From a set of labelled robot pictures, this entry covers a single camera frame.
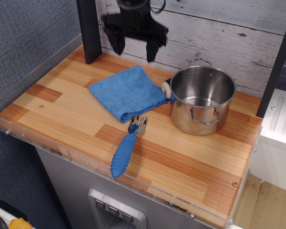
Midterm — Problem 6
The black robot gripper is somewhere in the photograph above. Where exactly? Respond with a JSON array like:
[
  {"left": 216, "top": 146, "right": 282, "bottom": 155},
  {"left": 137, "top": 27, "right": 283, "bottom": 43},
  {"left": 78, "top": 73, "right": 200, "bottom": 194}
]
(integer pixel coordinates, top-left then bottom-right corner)
[{"left": 101, "top": 0, "right": 168, "bottom": 62}]

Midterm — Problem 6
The blue microfiber cloth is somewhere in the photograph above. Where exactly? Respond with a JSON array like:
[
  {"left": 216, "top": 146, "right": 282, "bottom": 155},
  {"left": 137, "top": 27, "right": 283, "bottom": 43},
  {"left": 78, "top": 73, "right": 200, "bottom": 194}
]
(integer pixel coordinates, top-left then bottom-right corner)
[{"left": 89, "top": 65, "right": 168, "bottom": 123}]

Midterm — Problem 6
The black and white sushi toy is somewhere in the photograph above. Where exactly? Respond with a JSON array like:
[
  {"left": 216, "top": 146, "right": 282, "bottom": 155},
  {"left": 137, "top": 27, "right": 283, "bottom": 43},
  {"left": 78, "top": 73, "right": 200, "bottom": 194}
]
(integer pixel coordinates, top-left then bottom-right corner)
[{"left": 161, "top": 79, "right": 172, "bottom": 100}]

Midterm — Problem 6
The stainless steel pot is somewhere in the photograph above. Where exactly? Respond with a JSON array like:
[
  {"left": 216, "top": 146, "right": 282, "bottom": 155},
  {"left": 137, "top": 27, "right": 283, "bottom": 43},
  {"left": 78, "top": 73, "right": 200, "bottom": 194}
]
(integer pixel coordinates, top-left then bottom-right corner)
[{"left": 169, "top": 60, "right": 236, "bottom": 135}]

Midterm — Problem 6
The clear acrylic table guard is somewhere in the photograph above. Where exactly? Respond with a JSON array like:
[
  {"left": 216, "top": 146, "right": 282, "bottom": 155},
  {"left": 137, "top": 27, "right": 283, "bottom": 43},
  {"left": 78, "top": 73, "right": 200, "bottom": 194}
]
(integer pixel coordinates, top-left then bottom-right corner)
[{"left": 0, "top": 35, "right": 261, "bottom": 229}]

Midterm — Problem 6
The silver dispenser button panel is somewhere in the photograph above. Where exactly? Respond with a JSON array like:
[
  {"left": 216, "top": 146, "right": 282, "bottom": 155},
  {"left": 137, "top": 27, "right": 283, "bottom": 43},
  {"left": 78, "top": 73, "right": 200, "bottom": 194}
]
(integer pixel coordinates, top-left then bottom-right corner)
[{"left": 88, "top": 188, "right": 147, "bottom": 229}]

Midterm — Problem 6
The white toy sink unit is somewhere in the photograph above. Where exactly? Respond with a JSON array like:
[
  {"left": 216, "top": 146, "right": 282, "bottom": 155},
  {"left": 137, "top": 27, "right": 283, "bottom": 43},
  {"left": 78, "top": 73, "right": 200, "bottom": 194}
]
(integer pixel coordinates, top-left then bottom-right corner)
[{"left": 249, "top": 89, "right": 286, "bottom": 190}]

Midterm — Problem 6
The yellow and black object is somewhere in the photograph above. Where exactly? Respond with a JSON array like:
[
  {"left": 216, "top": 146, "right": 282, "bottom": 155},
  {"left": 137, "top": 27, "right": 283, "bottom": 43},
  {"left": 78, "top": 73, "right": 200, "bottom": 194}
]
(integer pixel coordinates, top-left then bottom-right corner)
[{"left": 0, "top": 200, "right": 34, "bottom": 229}]

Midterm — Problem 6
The black vertical post left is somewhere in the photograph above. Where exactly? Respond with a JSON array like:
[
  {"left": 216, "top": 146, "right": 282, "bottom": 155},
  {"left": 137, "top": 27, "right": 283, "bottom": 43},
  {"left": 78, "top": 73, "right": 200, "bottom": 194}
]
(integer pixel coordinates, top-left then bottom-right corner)
[{"left": 76, "top": 0, "right": 102, "bottom": 64}]

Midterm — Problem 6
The black vertical post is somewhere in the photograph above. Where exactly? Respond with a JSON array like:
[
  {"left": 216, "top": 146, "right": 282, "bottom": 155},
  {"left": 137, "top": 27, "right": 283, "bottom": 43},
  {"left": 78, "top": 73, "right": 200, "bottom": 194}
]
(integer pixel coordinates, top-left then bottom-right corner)
[
  {"left": 76, "top": 0, "right": 102, "bottom": 64},
  {"left": 256, "top": 32, "right": 286, "bottom": 118}
]

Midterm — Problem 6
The blue-handled metal fork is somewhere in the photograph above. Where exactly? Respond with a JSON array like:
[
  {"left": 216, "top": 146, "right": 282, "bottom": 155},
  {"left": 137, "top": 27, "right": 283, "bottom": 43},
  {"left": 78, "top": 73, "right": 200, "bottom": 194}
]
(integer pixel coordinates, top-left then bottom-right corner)
[{"left": 110, "top": 115, "right": 148, "bottom": 179}]

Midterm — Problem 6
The black vertical post right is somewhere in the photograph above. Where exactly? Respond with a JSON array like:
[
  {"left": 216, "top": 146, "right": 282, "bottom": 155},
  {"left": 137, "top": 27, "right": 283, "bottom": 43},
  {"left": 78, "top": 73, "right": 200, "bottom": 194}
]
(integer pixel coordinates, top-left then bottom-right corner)
[{"left": 256, "top": 32, "right": 286, "bottom": 118}]

